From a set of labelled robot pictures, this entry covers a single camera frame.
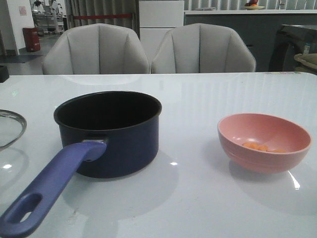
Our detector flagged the fruit plate on counter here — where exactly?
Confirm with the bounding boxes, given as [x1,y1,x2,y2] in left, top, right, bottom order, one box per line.
[244,0,265,10]

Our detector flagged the left grey upholstered chair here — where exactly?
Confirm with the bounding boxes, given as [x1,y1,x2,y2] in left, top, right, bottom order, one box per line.
[42,23,150,75]

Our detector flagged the dark blue saucepan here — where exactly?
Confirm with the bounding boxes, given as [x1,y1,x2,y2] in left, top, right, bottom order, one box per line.
[0,91,162,238]

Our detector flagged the pink bowl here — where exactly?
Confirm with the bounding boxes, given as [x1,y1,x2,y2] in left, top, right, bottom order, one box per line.
[217,113,312,174]

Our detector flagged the orange ham slices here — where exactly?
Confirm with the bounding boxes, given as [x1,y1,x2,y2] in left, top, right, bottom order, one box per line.
[242,142,286,153]

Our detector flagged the grey counter with white top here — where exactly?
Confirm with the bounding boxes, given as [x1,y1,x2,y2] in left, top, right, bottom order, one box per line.
[184,9,317,72]

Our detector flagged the dark metal appliance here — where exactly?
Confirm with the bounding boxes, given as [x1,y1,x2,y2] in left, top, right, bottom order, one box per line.
[268,24,317,71]

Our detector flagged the right grey upholstered chair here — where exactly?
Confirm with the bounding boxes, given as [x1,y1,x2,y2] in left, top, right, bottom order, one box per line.
[151,23,256,74]

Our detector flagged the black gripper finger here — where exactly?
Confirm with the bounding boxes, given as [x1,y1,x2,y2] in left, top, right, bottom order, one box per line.
[0,65,9,83]

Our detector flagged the grey upholstered chair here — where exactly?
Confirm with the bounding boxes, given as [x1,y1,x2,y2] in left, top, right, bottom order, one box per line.
[42,23,150,75]
[151,23,256,74]

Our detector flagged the beige cushion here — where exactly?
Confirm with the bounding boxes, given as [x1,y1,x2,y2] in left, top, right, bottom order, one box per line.
[294,53,317,74]

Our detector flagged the glass pot lid blue knob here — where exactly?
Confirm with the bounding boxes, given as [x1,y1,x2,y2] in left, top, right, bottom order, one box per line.
[0,110,27,151]

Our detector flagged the red bin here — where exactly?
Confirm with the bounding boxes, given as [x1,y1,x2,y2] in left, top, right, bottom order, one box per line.
[22,27,41,52]

